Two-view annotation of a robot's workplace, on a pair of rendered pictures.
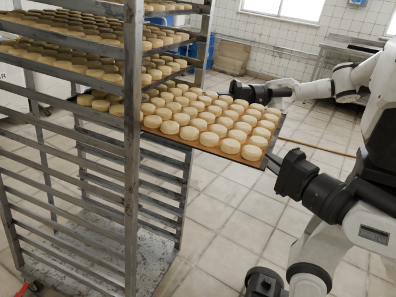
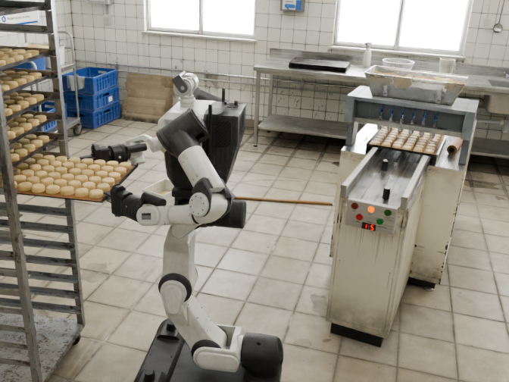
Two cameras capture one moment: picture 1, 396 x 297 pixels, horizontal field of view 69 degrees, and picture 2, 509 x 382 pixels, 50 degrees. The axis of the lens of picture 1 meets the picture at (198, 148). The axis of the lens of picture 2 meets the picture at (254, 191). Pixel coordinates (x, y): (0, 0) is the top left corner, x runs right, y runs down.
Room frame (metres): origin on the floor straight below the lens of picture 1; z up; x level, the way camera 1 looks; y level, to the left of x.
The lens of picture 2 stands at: (-1.33, -0.32, 1.88)
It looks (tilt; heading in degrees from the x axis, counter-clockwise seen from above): 23 degrees down; 348
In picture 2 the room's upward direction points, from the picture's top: 3 degrees clockwise
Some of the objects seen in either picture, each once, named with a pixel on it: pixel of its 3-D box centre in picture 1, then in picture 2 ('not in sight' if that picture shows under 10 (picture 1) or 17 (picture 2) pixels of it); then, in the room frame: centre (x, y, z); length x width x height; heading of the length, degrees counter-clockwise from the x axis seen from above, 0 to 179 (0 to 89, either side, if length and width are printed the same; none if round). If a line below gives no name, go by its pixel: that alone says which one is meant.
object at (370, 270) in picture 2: not in sight; (378, 242); (1.18, -1.59, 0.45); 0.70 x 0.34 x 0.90; 145
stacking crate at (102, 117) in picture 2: (194, 63); (93, 113); (5.36, 0.29, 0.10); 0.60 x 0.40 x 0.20; 151
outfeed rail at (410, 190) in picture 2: not in sight; (432, 145); (1.60, -2.07, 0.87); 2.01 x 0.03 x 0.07; 145
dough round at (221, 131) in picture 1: (217, 131); (74, 185); (0.71, -0.05, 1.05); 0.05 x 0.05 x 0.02
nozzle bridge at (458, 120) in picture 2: not in sight; (408, 125); (1.59, -1.89, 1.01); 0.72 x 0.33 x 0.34; 55
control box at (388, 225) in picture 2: not in sight; (370, 216); (0.88, -1.38, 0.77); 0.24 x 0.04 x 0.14; 55
